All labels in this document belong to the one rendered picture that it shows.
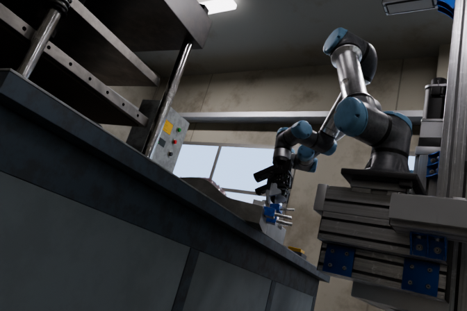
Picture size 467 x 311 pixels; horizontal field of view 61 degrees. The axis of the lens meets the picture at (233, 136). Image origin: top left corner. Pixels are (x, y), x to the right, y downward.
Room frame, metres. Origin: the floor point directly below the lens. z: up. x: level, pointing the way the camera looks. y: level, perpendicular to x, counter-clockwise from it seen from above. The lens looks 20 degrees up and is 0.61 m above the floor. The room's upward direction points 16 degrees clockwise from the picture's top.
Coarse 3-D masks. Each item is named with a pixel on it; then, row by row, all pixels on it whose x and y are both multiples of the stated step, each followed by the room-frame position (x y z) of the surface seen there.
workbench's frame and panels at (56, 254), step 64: (0, 128) 0.59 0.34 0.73; (64, 128) 0.62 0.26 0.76; (0, 192) 0.63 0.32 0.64; (64, 192) 0.72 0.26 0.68; (128, 192) 0.85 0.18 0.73; (192, 192) 0.96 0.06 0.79; (0, 256) 0.67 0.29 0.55; (64, 256) 0.77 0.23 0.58; (128, 256) 0.91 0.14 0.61; (192, 256) 1.12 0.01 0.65; (256, 256) 1.48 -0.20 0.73
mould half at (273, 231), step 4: (268, 224) 1.56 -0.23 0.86; (276, 224) 1.62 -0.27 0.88; (268, 228) 1.57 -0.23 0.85; (272, 228) 1.60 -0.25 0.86; (276, 228) 1.63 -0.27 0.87; (284, 228) 1.71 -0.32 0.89; (268, 232) 1.57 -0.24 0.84; (272, 232) 1.61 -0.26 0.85; (276, 232) 1.64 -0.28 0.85; (280, 232) 1.68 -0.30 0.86; (284, 232) 1.72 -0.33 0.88; (272, 236) 1.62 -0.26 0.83; (276, 236) 1.65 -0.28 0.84; (280, 236) 1.69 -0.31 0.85; (284, 236) 1.73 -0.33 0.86; (276, 240) 1.66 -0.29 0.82; (280, 240) 1.69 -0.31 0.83
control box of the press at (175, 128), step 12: (144, 108) 2.19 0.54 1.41; (156, 108) 2.14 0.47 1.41; (168, 120) 2.21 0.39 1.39; (180, 120) 2.30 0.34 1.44; (132, 132) 2.20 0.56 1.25; (144, 132) 2.15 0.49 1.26; (168, 132) 2.24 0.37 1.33; (180, 132) 2.33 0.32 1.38; (132, 144) 2.18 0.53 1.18; (144, 144) 2.14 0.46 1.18; (168, 144) 2.27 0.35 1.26; (180, 144) 2.36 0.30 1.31; (156, 156) 2.22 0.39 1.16; (168, 156) 2.31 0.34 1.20; (168, 168) 2.34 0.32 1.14
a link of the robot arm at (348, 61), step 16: (336, 32) 1.28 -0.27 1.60; (336, 48) 1.28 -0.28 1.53; (352, 48) 1.25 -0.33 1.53; (368, 48) 1.30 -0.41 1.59; (336, 64) 1.29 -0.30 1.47; (352, 64) 1.22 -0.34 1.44; (352, 80) 1.19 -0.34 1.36; (352, 96) 1.14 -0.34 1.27; (368, 96) 1.14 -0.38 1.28; (336, 112) 1.18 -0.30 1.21; (352, 112) 1.11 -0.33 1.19; (368, 112) 1.10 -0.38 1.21; (352, 128) 1.12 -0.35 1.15; (368, 128) 1.12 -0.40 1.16; (384, 128) 1.13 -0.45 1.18; (368, 144) 1.20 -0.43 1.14
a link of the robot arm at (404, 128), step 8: (384, 112) 1.18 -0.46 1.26; (392, 112) 1.16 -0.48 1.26; (392, 120) 1.14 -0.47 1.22; (400, 120) 1.15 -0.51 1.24; (408, 120) 1.16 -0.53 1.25; (392, 128) 1.13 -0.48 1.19; (400, 128) 1.15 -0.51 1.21; (408, 128) 1.16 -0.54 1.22; (384, 136) 1.14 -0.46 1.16; (392, 136) 1.14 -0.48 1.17; (400, 136) 1.15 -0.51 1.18; (408, 136) 1.16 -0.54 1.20; (376, 144) 1.18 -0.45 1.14; (384, 144) 1.17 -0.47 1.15; (392, 144) 1.15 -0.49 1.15; (400, 144) 1.15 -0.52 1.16; (408, 144) 1.16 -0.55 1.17; (408, 152) 1.17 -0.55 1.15
